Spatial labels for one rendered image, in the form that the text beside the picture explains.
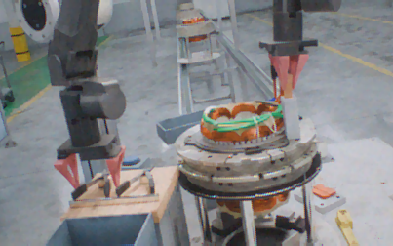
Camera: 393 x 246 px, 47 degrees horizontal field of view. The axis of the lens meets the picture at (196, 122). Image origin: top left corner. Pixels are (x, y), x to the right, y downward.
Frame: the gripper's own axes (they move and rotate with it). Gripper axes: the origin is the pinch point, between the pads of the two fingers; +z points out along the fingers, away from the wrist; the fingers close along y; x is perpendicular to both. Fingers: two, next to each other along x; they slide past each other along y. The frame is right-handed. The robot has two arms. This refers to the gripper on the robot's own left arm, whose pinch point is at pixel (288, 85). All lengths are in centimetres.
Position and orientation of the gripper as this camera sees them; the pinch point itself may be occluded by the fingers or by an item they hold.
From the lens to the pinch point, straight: 95.1
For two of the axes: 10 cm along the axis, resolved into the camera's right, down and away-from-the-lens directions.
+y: 9.8, -1.1, 1.5
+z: 0.6, 9.6, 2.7
